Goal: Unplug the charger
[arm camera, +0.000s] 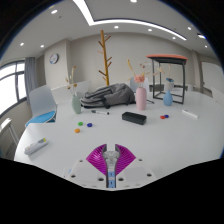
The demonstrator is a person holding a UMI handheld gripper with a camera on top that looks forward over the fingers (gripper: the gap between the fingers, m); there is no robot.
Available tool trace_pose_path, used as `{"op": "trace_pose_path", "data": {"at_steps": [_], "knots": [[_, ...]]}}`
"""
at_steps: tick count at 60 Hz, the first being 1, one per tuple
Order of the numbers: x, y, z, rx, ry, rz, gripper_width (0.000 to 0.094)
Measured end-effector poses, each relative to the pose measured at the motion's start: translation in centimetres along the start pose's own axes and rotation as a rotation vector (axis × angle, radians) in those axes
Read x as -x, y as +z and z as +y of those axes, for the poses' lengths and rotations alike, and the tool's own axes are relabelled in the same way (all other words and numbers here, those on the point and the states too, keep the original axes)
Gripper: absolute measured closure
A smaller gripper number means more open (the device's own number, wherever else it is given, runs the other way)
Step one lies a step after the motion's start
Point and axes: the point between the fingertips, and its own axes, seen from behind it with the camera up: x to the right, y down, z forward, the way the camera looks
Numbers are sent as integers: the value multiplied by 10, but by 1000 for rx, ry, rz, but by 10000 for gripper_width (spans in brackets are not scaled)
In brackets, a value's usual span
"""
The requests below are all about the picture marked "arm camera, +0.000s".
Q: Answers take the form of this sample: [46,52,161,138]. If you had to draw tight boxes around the long ceiling strip light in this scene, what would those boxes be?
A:
[72,0,188,42]

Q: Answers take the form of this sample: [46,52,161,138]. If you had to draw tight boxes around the pink vase with flowers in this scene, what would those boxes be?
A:
[126,59,166,111]

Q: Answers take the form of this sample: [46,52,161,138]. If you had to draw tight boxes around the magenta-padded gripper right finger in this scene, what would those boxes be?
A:
[115,143,157,189]

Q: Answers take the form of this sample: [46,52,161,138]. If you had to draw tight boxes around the black marker pen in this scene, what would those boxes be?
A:
[91,109,110,116]

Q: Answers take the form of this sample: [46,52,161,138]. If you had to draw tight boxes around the window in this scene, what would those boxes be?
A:
[0,60,28,116]

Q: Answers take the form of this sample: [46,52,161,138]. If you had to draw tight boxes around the white remote control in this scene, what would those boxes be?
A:
[23,137,49,156]

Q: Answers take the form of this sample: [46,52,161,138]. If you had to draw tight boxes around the wooden coat rack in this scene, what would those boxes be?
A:
[97,29,113,87]

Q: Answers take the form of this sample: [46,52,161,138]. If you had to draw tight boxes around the white wall board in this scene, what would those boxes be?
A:
[201,61,224,98]

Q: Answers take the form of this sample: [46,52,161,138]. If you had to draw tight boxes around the black rectangular case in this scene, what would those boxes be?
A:
[121,111,148,126]

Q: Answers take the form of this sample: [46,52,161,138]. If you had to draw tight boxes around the grey backpack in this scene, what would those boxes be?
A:
[79,83,136,109]

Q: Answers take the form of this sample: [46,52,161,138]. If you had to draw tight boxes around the green vase with dried stems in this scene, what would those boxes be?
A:
[65,65,82,115]

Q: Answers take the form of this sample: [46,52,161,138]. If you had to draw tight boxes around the white plain chair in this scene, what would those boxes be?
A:
[74,79,92,98]
[129,76,150,94]

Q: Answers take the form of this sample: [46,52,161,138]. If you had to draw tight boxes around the round wall clock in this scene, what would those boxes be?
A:
[48,53,60,65]

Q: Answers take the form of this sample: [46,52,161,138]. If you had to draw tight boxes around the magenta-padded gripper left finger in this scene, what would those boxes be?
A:
[66,143,108,188]

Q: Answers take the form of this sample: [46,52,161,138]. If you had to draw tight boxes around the white board eraser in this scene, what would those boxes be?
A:
[181,109,199,120]

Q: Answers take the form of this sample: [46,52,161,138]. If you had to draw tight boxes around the blue vase with flowers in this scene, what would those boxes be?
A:
[162,64,176,107]

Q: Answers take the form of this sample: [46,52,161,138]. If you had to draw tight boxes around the round ceiling spot lights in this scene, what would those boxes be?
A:
[19,0,193,48]

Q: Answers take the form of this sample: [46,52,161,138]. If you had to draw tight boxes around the white chair blue cushion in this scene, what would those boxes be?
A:
[24,84,58,128]

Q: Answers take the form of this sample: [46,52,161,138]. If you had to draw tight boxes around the small clear charger block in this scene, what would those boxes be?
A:
[102,149,120,172]

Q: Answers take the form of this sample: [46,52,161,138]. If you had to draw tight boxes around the grey curtain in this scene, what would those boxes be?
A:
[23,56,38,101]

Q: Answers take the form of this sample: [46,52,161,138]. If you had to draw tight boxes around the black frame stand orange top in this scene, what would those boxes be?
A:
[145,54,188,105]

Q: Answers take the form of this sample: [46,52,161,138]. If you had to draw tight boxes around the white side desk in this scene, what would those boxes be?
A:
[0,117,19,151]

